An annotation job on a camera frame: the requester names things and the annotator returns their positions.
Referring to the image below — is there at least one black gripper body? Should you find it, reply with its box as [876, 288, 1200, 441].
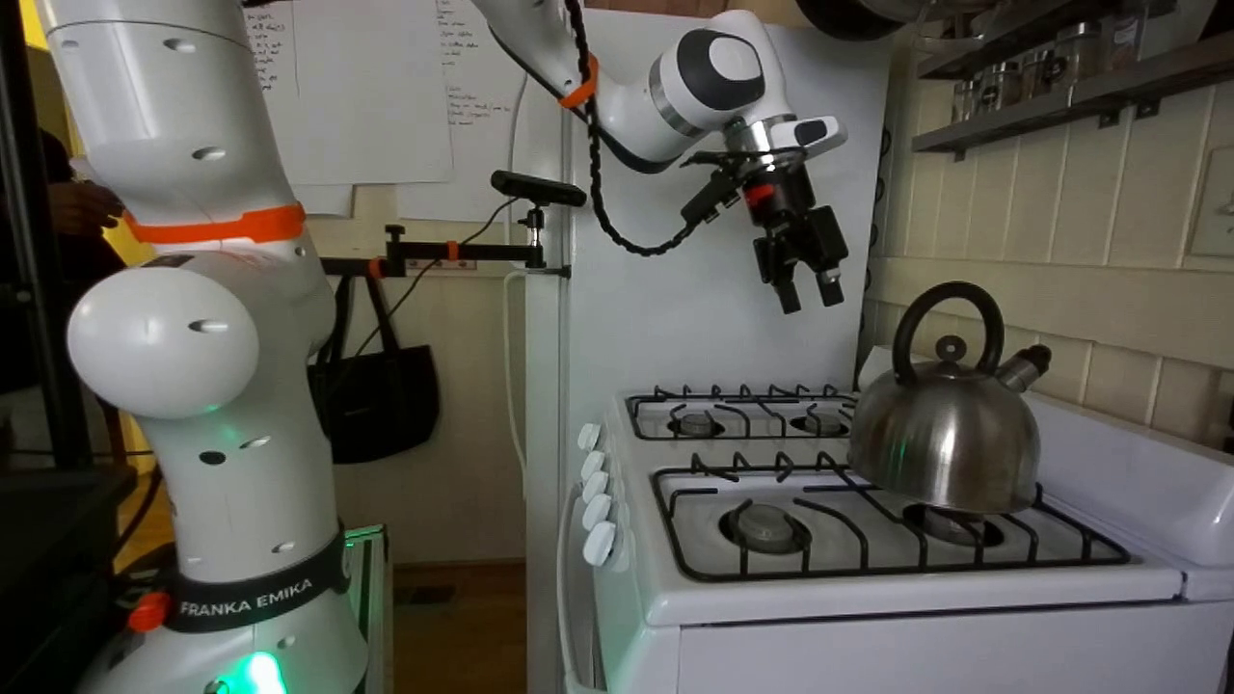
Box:
[740, 167, 829, 251]

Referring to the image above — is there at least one steel kettle with black handle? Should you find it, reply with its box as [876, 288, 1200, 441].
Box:
[844, 278, 1055, 518]

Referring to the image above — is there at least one white flat panel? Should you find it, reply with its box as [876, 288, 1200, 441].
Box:
[564, 8, 893, 437]

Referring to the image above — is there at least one black stove burner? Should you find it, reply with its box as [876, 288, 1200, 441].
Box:
[718, 497, 818, 554]
[786, 402, 853, 441]
[668, 402, 727, 441]
[903, 497, 1011, 550]

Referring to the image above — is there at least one black stove grate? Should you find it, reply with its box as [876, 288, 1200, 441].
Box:
[619, 383, 858, 446]
[646, 446, 1135, 587]

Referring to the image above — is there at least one dark round pan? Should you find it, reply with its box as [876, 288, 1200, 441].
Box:
[793, 0, 930, 41]

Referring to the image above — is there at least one glassware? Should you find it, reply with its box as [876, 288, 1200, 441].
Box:
[950, 13, 1153, 127]

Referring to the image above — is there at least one white gas stove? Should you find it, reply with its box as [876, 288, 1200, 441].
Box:
[551, 345, 1234, 694]

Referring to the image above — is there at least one black hanging bag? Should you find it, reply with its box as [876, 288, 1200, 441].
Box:
[303, 267, 443, 468]

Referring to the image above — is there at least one black metal rack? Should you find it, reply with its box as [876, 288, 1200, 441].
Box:
[0, 0, 137, 694]

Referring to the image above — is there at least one black spiral robot cable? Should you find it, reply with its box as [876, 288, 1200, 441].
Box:
[558, 0, 748, 262]

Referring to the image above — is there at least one orange cable strap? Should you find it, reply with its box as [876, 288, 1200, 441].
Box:
[558, 54, 606, 116]

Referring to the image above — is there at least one black stereo camera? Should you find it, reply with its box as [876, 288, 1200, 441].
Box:
[484, 167, 590, 211]

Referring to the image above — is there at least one wooden wall shelf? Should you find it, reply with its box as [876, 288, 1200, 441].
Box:
[914, 30, 1234, 161]

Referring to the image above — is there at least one black camera clamp arm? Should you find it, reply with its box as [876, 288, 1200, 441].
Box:
[320, 204, 574, 282]

